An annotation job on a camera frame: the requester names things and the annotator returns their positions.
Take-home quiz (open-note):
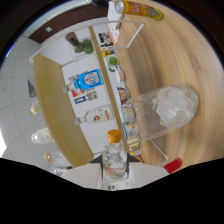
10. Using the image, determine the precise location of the small red liquid bottle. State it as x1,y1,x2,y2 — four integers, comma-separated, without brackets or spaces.
163,157,184,175

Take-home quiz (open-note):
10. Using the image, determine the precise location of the glass jar of limes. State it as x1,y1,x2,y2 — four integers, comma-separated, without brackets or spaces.
64,31,95,55

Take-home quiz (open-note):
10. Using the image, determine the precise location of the blue liquid bottle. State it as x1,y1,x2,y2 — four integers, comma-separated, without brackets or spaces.
62,68,105,93

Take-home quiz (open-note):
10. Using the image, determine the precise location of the large white bottle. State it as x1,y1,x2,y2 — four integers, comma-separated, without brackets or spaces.
30,127,54,145

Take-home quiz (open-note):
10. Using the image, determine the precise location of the clear glass with ice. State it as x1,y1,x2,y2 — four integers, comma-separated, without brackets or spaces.
131,84,200,142

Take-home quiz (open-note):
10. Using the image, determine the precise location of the wooden two-tier shelf rack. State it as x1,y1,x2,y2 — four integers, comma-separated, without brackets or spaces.
28,18,171,169

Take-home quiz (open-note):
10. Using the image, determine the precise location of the clear bottle orange cap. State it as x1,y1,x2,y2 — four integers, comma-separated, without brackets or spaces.
101,129,129,183

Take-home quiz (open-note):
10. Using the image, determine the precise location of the dark brown door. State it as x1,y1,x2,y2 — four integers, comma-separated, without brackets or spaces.
23,4,111,44

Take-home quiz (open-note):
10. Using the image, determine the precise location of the yellow orange drink can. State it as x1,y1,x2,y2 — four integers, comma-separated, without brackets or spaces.
113,0,165,22

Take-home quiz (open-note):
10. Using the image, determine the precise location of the clear bottle red white label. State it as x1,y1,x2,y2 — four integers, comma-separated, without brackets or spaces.
73,104,114,126

